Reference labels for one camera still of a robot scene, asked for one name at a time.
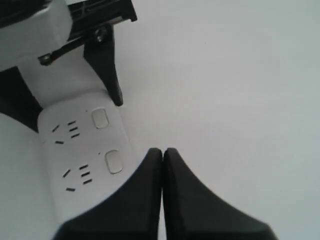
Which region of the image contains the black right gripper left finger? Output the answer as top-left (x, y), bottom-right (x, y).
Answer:
top-left (54, 148), bottom-right (163, 240)

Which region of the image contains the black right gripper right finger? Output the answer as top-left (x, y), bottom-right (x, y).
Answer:
top-left (162, 148), bottom-right (277, 240)

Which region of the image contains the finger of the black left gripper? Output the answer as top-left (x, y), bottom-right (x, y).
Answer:
top-left (0, 66), bottom-right (43, 132)

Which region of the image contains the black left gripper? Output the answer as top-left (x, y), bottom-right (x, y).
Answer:
top-left (38, 0), bottom-right (138, 107)

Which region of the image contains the white five-outlet power strip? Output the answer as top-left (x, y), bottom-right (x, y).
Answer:
top-left (37, 90), bottom-right (141, 223)

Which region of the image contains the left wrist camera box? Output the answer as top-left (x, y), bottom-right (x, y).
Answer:
top-left (0, 0), bottom-right (73, 71)

